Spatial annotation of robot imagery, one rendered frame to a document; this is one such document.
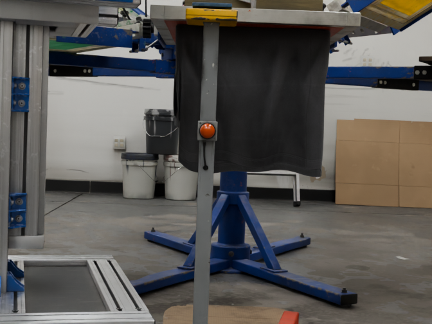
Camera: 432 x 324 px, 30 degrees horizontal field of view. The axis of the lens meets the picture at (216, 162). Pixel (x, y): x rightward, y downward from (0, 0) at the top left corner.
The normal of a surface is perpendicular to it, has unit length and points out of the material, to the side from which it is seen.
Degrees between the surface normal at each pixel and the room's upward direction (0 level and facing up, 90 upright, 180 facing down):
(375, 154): 78
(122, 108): 90
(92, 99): 90
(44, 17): 90
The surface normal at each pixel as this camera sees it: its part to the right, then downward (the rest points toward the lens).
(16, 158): 0.24, 0.06
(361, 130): 0.01, -0.18
